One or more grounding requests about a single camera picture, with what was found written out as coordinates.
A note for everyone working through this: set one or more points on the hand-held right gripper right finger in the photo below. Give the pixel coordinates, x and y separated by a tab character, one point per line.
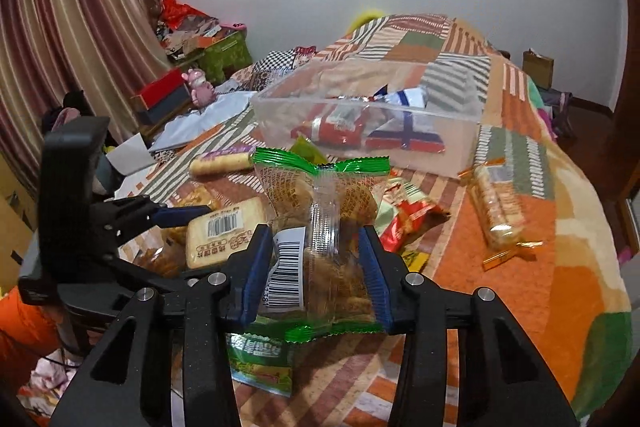
375	277

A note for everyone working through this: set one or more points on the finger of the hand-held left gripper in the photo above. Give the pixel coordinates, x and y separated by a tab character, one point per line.
180	216
140	274

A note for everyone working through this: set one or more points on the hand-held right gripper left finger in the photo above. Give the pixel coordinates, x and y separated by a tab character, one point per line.
252	282

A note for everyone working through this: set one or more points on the yellow cake packet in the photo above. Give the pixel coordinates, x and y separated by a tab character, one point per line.
215	242

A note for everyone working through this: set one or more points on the purple roll snack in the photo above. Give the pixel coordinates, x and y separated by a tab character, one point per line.
220	164

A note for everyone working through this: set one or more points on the green-edged clear snack packet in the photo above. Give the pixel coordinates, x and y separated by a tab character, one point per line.
330	207

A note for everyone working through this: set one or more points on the clear plastic container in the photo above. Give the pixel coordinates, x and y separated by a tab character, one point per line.
450	147

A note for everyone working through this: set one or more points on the person's left forearm orange sleeve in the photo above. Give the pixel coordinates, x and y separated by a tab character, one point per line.
25	327

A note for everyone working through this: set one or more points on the yellow puffed snack packet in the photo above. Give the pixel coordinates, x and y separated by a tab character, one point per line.
200	196

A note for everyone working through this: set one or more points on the small yellow snack packet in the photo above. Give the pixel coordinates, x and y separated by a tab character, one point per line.
415	259

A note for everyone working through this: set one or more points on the white paper box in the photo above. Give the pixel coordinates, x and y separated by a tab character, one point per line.
130	154

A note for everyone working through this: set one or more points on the red and green snack packet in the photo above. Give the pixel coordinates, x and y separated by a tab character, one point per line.
415	217

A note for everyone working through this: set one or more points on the dark cloth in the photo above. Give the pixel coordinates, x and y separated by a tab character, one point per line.
70	107

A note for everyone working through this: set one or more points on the red and grey box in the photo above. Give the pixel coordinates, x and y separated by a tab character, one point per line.
160	97

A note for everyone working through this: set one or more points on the pink plush toy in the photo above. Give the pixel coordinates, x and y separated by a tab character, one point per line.
200	89

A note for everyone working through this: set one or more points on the patchwork blanket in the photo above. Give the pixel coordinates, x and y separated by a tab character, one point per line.
500	307

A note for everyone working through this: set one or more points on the orange-ended cracker packet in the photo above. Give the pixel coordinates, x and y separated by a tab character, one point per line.
492	212

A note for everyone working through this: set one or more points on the pink patterned cloth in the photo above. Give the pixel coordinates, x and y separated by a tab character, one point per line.
47	382

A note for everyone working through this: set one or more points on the lime green snack packet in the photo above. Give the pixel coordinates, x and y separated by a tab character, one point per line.
307	149

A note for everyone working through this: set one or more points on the blue and white snack packet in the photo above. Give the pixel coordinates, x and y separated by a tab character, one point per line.
410	132

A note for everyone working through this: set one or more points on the green storage box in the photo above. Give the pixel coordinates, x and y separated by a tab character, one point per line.
227	57

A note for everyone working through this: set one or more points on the black and white checkered cloth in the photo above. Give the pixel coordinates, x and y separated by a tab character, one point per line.
265	69

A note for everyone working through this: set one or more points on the pile of papers and cardboard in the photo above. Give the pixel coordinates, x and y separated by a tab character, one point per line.
185	37

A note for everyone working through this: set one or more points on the striped curtain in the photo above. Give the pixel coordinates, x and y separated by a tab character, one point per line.
75	7

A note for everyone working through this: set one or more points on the pink case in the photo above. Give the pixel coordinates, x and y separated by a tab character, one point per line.
234	27

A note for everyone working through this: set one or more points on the red and white patterned bag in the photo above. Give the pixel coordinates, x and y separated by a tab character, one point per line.
305	56

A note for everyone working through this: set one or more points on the red plastic bag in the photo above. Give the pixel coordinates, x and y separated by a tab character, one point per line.
177	9

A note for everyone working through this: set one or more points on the dark clothes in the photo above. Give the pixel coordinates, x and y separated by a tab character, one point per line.
557	112

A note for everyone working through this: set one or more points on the pink slippers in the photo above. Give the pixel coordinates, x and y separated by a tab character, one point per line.
630	254

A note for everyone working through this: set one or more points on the yellow object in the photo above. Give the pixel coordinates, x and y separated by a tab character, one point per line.
365	19

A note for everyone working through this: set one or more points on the brown paper bag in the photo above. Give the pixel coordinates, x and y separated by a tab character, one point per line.
539	69

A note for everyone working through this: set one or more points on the wooden door frame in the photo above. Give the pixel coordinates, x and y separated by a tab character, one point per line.
627	107

